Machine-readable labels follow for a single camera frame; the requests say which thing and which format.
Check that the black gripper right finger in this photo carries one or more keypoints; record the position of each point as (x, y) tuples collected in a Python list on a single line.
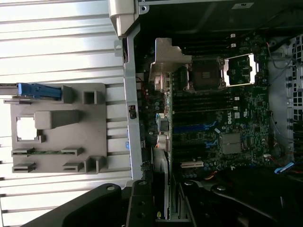
[(227, 208)]

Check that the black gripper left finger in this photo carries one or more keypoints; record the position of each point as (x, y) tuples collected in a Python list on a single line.
[(99, 208)]

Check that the silver chipset heatsink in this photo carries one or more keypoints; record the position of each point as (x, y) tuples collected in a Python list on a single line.
[(230, 143)]

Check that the grey plastic parts rack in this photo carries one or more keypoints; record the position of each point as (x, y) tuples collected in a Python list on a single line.
[(71, 142)]

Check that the green RAM stick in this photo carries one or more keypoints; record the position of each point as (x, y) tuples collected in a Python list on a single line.
[(45, 151)]

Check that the blue expansion slot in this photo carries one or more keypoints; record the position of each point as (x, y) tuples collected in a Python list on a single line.
[(189, 128)]

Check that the green Dell motherboard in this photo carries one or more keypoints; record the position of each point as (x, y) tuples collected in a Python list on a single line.
[(248, 106)]

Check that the silver CPU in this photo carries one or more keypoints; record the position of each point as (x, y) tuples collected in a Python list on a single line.
[(24, 128)]

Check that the open grey PC case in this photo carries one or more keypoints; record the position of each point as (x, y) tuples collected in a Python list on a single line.
[(131, 94)]

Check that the metal disk bay cage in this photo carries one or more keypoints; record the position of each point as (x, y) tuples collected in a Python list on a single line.
[(279, 94)]

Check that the hard disk in blue caddy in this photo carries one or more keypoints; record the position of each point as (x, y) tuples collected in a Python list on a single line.
[(35, 91)]

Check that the metal socket cover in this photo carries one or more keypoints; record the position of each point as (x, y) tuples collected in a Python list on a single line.
[(226, 73)]

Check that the CPU socket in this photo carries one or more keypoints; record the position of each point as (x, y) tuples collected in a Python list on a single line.
[(206, 74)]

